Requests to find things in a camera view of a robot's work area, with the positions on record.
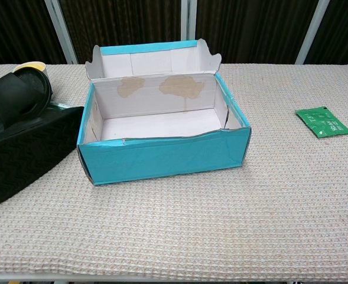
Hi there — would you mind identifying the teal cardboard shoe box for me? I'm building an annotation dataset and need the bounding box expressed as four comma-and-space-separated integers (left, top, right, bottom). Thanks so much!
76, 38, 252, 186

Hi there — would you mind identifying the beige waffle tablecloth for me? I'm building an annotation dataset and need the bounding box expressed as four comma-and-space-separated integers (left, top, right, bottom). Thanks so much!
0, 63, 348, 282

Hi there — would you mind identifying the dark brown pleated curtain panel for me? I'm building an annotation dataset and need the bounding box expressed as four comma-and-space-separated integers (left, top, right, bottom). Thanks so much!
57, 0, 183, 64
194, 0, 321, 64
305, 0, 348, 65
0, 0, 68, 75

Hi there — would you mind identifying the green foil packet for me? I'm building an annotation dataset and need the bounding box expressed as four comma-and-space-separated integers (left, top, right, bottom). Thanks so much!
294, 106, 348, 139

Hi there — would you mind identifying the white paper cup yellow inside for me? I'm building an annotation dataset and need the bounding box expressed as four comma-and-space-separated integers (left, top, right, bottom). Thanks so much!
12, 61, 48, 76

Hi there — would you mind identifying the grey metal partition post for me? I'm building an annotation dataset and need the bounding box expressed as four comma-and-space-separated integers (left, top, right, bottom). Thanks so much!
43, 0, 79, 64
294, 0, 331, 65
180, 0, 198, 44

